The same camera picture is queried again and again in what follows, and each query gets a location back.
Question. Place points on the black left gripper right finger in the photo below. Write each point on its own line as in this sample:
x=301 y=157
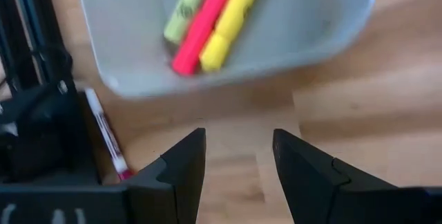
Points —
x=328 y=200

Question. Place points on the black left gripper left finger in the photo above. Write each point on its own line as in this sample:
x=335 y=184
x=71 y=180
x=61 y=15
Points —
x=155 y=203

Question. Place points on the dark red dry erase marker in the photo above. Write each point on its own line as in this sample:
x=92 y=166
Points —
x=107 y=134

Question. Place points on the light grey plastic bin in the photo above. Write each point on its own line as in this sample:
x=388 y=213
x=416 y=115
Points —
x=293 y=27

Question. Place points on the pink thick highlighter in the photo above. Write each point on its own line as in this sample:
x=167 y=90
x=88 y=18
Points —
x=202 y=30

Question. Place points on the light green thick highlighter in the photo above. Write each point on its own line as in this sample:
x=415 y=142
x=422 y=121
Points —
x=186 y=13

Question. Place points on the yellow thick highlighter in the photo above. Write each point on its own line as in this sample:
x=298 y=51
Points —
x=231 y=20

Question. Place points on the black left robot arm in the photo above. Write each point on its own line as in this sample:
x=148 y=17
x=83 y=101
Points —
x=41 y=130

